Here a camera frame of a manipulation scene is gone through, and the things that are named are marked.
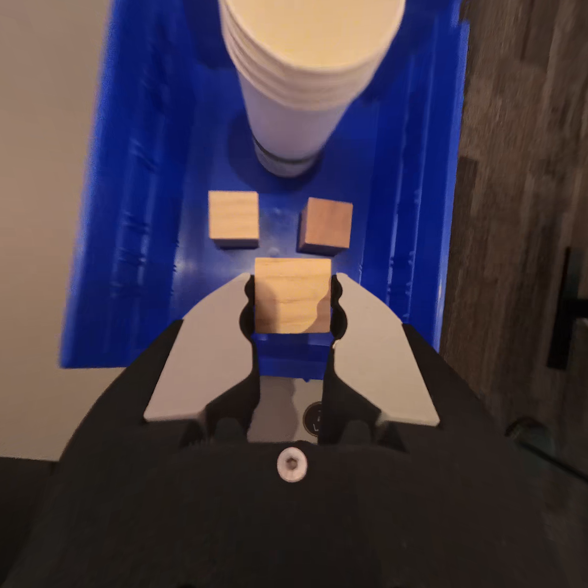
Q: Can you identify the wooden cube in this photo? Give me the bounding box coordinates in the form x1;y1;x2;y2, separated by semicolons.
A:
208;190;260;249
298;198;354;255
254;257;332;334

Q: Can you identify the round table grommet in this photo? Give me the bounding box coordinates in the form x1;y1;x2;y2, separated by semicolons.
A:
302;401;324;435

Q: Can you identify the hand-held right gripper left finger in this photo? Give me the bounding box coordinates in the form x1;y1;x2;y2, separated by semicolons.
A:
143;272;262;444

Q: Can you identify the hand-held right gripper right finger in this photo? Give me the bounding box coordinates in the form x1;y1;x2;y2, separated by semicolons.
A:
318;273;441;444

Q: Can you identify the blue plastic bin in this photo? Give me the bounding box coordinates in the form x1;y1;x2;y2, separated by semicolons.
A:
59;0;470;382

